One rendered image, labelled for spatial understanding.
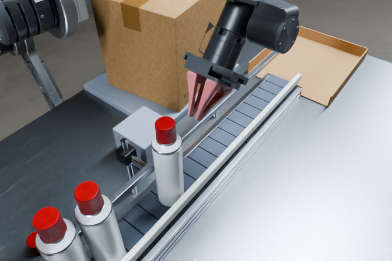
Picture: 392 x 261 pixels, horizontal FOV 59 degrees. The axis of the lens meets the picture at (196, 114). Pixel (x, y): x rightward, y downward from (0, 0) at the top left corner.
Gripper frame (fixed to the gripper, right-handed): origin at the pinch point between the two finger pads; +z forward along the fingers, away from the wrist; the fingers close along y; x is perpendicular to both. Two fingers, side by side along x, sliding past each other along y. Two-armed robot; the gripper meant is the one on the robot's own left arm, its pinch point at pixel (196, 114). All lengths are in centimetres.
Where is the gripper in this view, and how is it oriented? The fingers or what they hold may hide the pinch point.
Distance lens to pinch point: 59.7
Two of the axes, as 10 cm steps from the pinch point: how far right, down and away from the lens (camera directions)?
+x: 4.8, 0.7, 8.8
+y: 7.9, 4.1, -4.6
